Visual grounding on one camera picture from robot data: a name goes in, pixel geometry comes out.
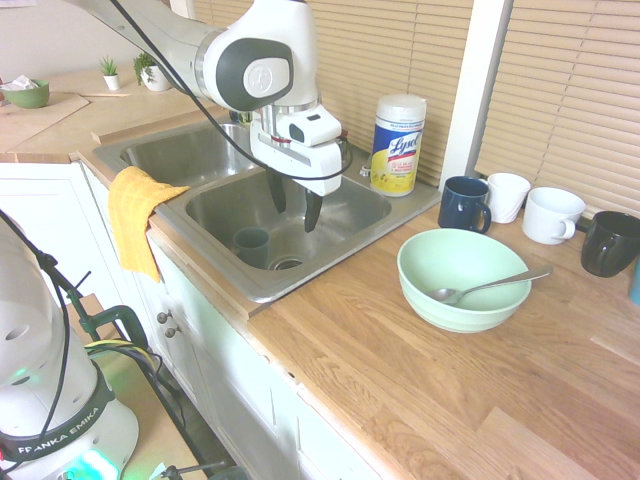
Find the crumpled white paper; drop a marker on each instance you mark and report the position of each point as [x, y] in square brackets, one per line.
[20, 82]

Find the metal sink drain strainer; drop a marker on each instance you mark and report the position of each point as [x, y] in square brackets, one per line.
[286, 263]

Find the navy blue mug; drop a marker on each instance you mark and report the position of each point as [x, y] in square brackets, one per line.
[460, 205]

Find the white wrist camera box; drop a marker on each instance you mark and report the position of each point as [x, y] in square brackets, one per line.
[315, 129]

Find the dark green bowl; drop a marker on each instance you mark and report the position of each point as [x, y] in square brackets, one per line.
[30, 97]

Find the beige window blind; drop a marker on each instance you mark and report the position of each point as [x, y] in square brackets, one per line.
[575, 100]
[390, 50]

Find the light wooden board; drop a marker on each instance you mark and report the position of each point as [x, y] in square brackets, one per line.
[35, 117]

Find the white kitchen cabinets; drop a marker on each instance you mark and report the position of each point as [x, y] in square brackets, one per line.
[225, 380]

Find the white mug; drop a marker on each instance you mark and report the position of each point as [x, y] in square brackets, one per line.
[550, 215]

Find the dark grey cup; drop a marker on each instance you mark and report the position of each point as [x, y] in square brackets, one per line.
[252, 247]

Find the Lysol wipes canister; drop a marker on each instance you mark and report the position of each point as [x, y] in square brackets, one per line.
[397, 150]

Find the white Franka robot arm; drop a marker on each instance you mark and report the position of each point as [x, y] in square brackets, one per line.
[260, 75]

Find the bushy plant in white pot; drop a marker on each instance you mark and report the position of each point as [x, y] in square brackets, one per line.
[152, 75]

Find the green metal clamp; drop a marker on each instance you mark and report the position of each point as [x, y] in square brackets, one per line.
[125, 312]

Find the yellow dish cloth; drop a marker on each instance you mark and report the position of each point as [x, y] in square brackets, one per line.
[132, 215]

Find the sink deck sprayer cap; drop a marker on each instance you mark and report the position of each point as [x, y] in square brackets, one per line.
[365, 167]

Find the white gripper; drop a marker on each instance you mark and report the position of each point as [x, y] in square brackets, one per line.
[300, 160]

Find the light blue mug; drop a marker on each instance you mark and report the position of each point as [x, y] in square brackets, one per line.
[636, 290]

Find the small plant in white pot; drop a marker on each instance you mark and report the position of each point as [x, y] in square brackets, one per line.
[111, 77]

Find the pale green bowl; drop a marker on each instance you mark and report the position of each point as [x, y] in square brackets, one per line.
[450, 260]

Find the metal spoon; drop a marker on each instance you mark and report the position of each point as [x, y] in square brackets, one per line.
[445, 295]

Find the white ribbed cup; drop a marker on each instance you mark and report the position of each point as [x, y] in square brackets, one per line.
[510, 197]

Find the black mug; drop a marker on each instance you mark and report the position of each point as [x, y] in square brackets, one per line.
[610, 245]

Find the dark round cabinet knob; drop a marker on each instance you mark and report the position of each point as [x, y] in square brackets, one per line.
[171, 332]
[163, 316]

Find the stainless steel double sink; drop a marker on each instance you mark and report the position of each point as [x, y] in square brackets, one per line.
[350, 200]

